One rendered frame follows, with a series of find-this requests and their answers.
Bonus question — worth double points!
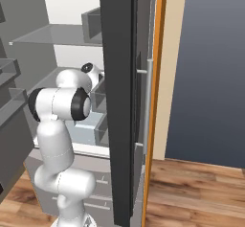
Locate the grey fridge door bin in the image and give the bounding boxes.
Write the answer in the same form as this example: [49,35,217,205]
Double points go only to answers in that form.
[93,113,110,148]
[90,74,108,114]
[80,7,103,45]

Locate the orange cabinet side panel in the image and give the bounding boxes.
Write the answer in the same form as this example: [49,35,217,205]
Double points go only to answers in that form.
[141,0,169,227]

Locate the dark grey fridge door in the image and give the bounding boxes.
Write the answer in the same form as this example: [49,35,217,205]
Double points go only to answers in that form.
[98,0,155,227]

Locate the grey fridge body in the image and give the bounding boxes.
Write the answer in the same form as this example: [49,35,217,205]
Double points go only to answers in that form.
[0,0,111,159]

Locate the pale blue crisper drawer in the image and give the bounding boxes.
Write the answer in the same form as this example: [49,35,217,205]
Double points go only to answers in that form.
[64,109,109,148]

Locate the silver fridge door handle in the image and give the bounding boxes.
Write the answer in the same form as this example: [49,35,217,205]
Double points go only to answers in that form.
[135,57,155,148]

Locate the grey freezer drawer front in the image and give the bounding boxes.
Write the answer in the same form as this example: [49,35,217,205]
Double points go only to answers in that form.
[23,148,145,227]

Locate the grey fridge door with bins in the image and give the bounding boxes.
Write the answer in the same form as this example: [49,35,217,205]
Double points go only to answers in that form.
[0,0,35,204]

